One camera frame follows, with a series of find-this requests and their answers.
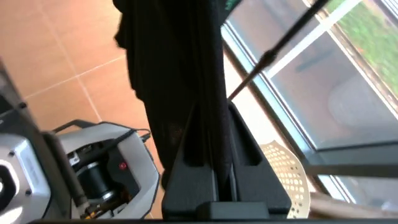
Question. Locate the white laundry basket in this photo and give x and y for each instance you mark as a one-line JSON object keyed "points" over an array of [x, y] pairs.
{"points": [[289, 174]]}

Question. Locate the window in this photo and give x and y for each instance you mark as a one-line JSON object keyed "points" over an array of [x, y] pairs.
{"points": [[342, 124]]}

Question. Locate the beige curtain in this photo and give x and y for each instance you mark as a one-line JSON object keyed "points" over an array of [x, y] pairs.
{"points": [[348, 207]]}

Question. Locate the black clothes rack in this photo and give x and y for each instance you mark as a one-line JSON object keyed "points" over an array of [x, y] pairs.
{"points": [[273, 53]]}

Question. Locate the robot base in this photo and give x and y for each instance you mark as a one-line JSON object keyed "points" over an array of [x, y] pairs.
{"points": [[136, 168]]}

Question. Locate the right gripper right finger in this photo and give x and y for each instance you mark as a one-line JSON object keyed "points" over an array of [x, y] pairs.
{"points": [[264, 189]]}

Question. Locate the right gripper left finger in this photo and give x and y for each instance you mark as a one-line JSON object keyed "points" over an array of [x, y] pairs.
{"points": [[189, 189]]}

